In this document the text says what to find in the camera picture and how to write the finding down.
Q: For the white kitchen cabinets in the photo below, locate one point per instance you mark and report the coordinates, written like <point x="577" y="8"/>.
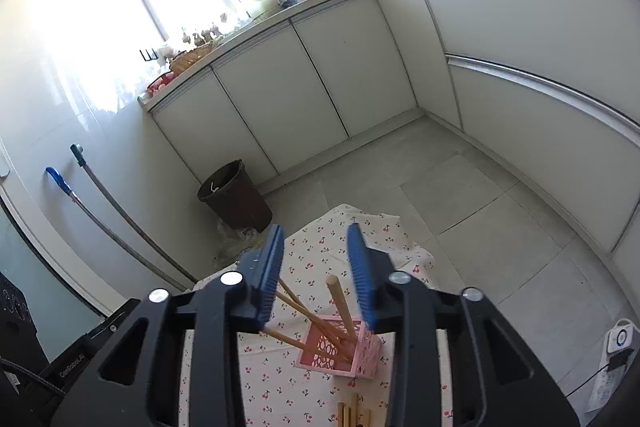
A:
<point x="525" y="32"/>

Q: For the pink perforated utensil holder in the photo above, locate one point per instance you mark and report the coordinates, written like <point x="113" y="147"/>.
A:
<point x="369" y="352"/>

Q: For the dark grip mop pole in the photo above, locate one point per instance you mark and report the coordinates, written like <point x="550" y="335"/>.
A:
<point x="76" y="153"/>

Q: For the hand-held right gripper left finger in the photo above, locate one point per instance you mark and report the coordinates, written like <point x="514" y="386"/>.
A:
<point x="267" y="277"/>

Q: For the wooden chopstick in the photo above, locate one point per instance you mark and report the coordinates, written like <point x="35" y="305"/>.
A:
<point x="342" y="414"/>
<point x="300" y="301"/>
<point x="336" y="302"/>
<point x="295" y="308"/>
<point x="282" y="339"/>
<point x="354" y="409"/>

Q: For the cherry print tablecloth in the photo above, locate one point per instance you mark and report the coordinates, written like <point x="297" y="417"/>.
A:
<point x="300" y="392"/>

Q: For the brown trash bin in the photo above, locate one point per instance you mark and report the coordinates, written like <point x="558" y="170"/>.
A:
<point x="240" y="202"/>

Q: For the blue grip mop pole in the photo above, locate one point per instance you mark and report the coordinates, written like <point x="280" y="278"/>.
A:
<point x="57" y="178"/>

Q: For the wicker basket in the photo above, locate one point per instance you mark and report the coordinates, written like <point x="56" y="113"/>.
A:
<point x="190" y="57"/>

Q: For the white power strip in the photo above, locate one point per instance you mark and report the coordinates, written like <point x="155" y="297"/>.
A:
<point x="612" y="379"/>

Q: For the clear plastic bag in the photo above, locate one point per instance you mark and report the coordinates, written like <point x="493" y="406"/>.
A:
<point x="235" y="243"/>

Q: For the red plastic basket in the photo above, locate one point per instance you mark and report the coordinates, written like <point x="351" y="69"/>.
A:
<point x="162" y="83"/>

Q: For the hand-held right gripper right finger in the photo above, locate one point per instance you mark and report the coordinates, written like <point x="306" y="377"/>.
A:
<point x="362" y="277"/>

